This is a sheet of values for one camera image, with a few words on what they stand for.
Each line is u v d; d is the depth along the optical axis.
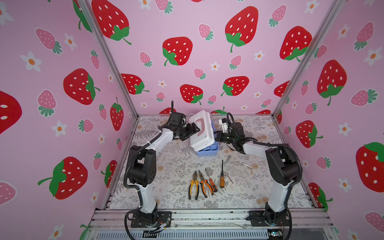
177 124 0.75
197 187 0.84
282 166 0.51
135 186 0.53
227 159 0.96
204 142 0.85
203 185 0.84
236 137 0.77
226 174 0.90
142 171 0.50
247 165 0.93
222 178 0.87
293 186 0.52
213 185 0.84
